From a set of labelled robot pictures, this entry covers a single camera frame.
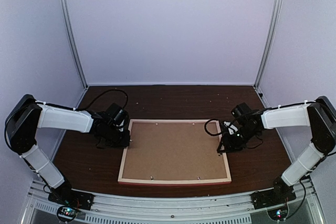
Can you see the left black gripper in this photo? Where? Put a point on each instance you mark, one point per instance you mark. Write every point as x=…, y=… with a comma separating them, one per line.
x=124, y=142

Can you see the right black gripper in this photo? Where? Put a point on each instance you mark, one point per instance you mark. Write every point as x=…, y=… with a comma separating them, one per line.
x=229, y=145

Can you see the brown backing board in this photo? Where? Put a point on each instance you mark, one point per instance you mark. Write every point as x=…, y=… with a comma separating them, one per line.
x=174, y=150

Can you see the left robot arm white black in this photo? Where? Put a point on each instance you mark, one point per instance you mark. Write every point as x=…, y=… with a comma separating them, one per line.
x=29, y=114

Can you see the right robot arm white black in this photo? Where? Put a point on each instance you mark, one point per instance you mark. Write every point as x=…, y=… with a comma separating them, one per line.
x=317, y=117

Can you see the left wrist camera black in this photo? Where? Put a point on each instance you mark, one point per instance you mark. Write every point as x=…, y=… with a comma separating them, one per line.
x=122, y=126

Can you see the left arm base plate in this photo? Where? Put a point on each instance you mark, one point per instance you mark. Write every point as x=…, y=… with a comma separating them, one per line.
x=72, y=198

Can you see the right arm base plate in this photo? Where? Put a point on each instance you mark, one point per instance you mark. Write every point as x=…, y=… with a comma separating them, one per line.
x=268, y=198

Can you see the aluminium front rail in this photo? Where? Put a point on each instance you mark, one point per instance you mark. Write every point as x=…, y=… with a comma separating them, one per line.
x=234, y=208

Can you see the right aluminium corner post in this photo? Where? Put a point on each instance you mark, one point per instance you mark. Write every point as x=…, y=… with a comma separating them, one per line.
x=269, y=41

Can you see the aluminium corner post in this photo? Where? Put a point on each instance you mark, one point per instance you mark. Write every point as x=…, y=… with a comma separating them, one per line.
x=72, y=43
x=269, y=41

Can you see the left aluminium corner post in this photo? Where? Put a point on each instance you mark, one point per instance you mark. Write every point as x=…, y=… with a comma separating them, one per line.
x=72, y=43

